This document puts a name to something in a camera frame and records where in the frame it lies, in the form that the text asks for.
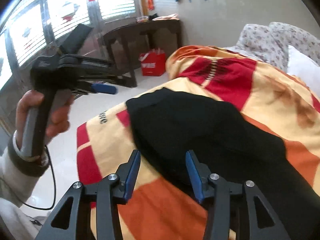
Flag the floral grey quilt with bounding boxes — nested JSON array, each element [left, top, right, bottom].
[[226, 22, 319, 72]]

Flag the white pillow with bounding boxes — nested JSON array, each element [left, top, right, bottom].
[[287, 45, 320, 96]]

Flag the red orange yellow blanket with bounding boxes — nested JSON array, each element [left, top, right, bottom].
[[77, 46, 319, 239]]

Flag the red shopping bag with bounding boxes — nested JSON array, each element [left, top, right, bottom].
[[139, 48, 166, 76]]

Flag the window with blinds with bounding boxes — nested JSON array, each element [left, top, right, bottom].
[[1, 0, 140, 87]]

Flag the dark wooden table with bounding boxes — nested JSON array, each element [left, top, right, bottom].
[[100, 20, 182, 79]]

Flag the light grey sleeve forearm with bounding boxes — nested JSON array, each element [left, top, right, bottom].
[[1, 135, 49, 239]]

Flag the black cable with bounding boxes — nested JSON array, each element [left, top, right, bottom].
[[21, 146, 57, 227]]

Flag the person's left hand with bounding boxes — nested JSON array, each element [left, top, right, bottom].
[[15, 89, 75, 143]]

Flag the black pants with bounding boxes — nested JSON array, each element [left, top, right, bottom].
[[126, 88, 319, 239]]

